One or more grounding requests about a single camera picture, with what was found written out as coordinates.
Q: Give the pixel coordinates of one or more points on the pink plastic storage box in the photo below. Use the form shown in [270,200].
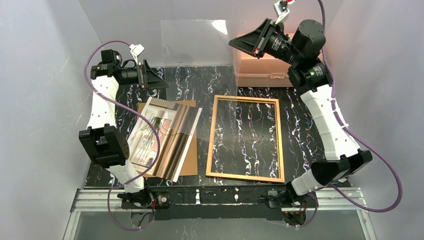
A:
[261,71]

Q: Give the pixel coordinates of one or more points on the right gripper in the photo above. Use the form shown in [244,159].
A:
[263,38]

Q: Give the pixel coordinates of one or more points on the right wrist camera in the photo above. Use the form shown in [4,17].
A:
[282,10]

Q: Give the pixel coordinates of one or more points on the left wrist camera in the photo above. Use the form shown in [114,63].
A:
[136,50]

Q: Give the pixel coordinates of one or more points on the wooden picture frame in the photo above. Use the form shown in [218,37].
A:
[245,140]

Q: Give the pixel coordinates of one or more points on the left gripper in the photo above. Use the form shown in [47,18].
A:
[144,75]

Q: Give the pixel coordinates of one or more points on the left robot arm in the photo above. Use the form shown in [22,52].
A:
[102,141]

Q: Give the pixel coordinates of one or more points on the clear acrylic sheet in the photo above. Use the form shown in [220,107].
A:
[199,63]

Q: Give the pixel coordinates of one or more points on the aluminium rail base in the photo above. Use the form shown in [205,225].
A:
[101,200]

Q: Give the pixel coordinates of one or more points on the brown backing board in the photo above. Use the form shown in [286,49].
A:
[188,162]

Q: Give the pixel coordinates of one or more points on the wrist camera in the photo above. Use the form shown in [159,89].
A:
[282,10]
[136,50]

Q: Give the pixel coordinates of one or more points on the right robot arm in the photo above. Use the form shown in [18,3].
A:
[342,154]

